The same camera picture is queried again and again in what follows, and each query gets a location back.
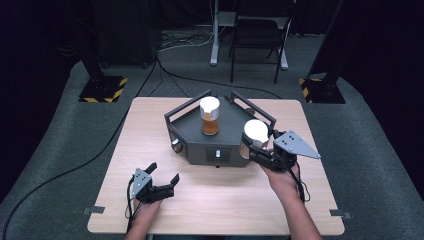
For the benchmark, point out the orange spice jar white lid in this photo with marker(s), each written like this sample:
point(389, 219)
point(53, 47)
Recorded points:
point(210, 116)

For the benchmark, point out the small brown round object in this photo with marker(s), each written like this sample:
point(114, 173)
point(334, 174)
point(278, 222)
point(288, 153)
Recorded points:
point(250, 110)

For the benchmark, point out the black chair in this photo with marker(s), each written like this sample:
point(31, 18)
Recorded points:
point(256, 33)

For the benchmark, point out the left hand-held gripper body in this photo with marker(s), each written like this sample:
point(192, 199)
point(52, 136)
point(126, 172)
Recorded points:
point(141, 183)

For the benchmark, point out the pale spice jar white lid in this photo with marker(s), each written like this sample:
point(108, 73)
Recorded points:
point(256, 130)

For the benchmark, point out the person's right hand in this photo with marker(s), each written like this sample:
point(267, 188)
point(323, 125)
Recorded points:
point(285, 183)

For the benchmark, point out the black stand with striped base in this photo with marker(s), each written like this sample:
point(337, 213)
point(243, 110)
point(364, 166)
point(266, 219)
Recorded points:
point(101, 89)
point(321, 90)

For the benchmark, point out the white desk frame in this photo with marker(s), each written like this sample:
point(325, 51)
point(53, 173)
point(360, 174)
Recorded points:
point(215, 40)

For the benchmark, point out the person's left hand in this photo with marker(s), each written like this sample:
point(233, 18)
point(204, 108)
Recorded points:
point(146, 210)

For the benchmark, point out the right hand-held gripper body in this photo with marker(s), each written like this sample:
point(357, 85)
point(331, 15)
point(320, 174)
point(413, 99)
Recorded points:
point(293, 143)

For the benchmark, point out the grey tape strip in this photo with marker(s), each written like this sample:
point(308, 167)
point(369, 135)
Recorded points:
point(341, 214)
point(94, 210)

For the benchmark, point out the dark grey corner rack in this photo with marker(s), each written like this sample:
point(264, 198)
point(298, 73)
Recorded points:
point(186, 128)

